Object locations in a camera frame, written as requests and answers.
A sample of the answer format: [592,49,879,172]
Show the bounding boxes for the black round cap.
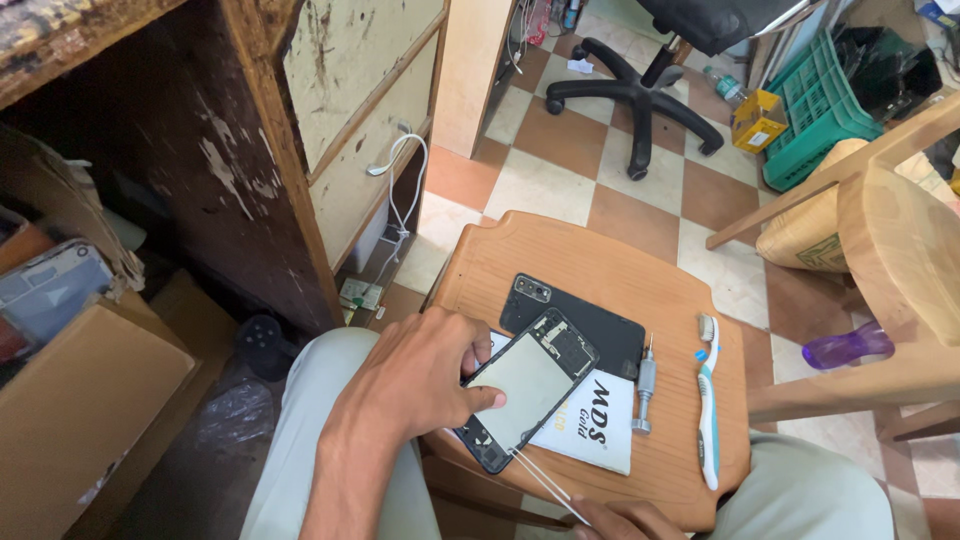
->
[235,314,286,381]

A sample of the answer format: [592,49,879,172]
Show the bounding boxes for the person's left hand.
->
[322,306,509,453]

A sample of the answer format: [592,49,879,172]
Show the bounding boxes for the beige woven sack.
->
[754,138,873,274]

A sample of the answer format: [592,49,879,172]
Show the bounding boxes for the grey display panel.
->
[0,238,115,348]

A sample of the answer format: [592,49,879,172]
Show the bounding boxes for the purple plastic bottle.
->
[801,320,897,371]

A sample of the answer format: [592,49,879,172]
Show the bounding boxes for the worn wooden desk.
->
[0,0,453,340]

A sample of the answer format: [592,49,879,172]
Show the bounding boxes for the green circuit board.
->
[338,278,385,313]

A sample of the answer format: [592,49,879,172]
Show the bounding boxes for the black phone back cover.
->
[498,273,647,381]

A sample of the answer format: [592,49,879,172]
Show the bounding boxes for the white power adapter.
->
[341,201,391,276]

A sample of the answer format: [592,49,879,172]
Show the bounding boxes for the white and blue toothbrush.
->
[695,313,723,492]

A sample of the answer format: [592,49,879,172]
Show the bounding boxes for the silver tweezers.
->
[508,447,591,526]

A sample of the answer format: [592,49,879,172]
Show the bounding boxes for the white printed packet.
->
[480,330,636,477]

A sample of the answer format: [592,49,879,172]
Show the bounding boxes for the clear plastic bag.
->
[196,378,277,453]

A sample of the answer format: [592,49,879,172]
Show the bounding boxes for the black office chair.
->
[545,0,820,182]

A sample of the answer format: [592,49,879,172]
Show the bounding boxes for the beige plastic chair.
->
[705,91,960,445]

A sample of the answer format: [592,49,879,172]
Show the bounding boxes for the silver precision screwdriver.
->
[630,333,659,437]

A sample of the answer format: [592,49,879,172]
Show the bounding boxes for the black phone frame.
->
[453,307,600,476]

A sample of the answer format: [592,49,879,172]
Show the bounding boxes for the clear water bottle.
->
[702,65,753,111]

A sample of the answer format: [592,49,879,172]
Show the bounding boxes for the yellow cardboard box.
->
[730,89,790,155]

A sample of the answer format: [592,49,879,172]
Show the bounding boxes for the person's right hand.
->
[570,495,693,540]

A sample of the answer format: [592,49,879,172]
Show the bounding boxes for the white cable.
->
[366,132,430,301]

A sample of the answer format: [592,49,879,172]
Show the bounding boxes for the beige wooden cabinet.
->
[430,0,520,160]

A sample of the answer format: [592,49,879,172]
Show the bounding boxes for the brown cardboard box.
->
[0,291,198,540]

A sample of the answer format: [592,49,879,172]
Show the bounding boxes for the person's light trousers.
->
[238,327,897,540]

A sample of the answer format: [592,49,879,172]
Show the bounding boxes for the green plastic crate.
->
[762,28,888,194]

